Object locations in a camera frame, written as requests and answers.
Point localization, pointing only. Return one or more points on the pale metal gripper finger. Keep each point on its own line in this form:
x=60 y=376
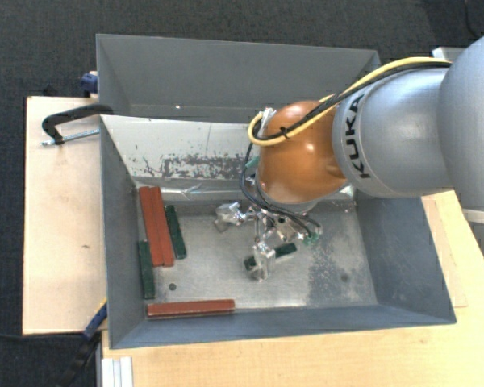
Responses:
x=226 y=215
x=263 y=261

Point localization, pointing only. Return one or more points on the dark green flat block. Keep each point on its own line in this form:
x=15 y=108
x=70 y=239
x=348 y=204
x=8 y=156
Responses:
x=175 y=232
x=147 y=270
x=285 y=250

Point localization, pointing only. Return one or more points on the red-brown flat block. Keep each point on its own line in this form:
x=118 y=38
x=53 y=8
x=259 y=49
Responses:
x=151 y=228
x=163 y=228
x=190 y=308

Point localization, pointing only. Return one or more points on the grey metal bin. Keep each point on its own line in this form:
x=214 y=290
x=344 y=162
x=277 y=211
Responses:
x=234 y=75

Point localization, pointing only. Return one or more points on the pale wood flat board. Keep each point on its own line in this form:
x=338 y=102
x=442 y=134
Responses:
x=60 y=224

